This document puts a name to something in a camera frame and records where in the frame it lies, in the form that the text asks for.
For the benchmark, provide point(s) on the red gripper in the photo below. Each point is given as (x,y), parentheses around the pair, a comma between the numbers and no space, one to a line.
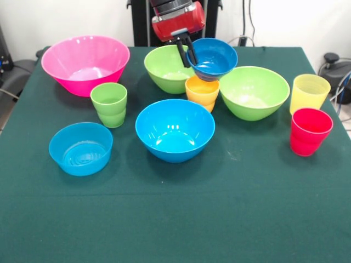
(178,24)

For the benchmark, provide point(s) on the green bowl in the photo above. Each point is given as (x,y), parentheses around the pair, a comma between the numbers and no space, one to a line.
(255,87)
(161,63)

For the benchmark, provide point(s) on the small dark blue bowl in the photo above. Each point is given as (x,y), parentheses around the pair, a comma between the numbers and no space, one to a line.
(216,54)

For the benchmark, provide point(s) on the orange cup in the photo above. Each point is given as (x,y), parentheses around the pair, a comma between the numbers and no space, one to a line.
(201,94)

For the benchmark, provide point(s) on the green cup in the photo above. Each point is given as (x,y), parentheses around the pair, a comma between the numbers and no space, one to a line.
(109,115)

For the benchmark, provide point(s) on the large pink bowl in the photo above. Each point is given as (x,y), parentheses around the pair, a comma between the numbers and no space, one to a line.
(82,54)

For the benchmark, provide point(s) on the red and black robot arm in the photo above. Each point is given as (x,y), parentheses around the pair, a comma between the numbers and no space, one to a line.
(170,5)

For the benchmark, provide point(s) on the translucent yellow cup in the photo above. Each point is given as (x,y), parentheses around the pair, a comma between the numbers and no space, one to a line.
(310,93)

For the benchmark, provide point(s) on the red cup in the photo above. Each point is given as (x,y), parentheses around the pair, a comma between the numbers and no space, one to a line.
(310,142)

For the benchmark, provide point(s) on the translucent light blue bowl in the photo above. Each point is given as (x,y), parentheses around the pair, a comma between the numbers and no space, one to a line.
(82,164)

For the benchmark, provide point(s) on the dark green tablecloth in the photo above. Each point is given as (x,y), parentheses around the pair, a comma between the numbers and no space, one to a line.
(175,213)

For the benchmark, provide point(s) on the black equipment box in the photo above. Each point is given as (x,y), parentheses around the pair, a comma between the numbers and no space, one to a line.
(4,54)

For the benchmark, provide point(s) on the wall power socket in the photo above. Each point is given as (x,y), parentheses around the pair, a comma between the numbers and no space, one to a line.
(243,40)

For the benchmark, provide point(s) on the black pedestal leg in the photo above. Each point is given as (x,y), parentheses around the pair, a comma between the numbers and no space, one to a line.
(337,71)

